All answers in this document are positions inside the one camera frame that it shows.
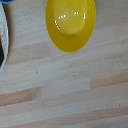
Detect white floral-rim plate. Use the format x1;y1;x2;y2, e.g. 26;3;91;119
0;2;10;73

